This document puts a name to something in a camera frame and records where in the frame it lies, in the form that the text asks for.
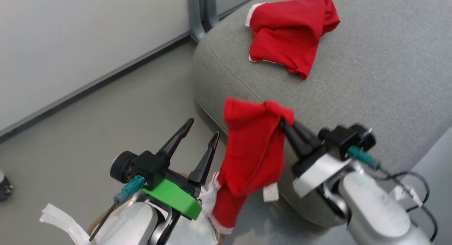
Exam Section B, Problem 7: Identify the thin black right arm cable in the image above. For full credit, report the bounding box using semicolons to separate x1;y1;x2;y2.
379;167;439;243

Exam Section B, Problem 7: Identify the teal cable connector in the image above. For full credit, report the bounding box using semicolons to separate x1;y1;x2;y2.
347;145;382;170
113;175;146;205

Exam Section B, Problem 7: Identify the teal left cable connector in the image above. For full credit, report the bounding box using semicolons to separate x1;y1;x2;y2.
113;175;146;205

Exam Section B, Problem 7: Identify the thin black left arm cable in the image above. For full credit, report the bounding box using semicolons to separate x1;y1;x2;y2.
88;201;119;242

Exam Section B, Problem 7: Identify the grey partition post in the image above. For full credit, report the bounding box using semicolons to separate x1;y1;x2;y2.
187;0;220;43

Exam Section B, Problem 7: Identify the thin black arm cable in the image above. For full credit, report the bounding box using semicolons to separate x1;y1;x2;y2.
379;167;439;243
88;201;119;242

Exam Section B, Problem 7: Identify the red garment with white trim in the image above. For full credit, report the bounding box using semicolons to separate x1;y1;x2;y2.
245;0;341;81
210;98;296;235

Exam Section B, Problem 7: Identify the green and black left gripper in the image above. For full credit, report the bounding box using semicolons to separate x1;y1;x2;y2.
131;118;221;221

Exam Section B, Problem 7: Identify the white laundry basket brown rim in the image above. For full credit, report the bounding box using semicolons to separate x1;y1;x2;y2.
87;172;226;245

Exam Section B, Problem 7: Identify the white cable label tag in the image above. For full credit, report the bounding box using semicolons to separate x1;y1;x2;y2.
389;184;424;207

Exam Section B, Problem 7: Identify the grey fabric sofa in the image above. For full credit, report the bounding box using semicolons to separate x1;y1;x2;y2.
192;0;452;228

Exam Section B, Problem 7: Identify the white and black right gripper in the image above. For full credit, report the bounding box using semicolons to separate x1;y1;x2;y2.
279;119;353;198

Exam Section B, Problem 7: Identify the teal right cable connector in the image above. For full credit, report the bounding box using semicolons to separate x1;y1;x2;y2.
347;145;382;170

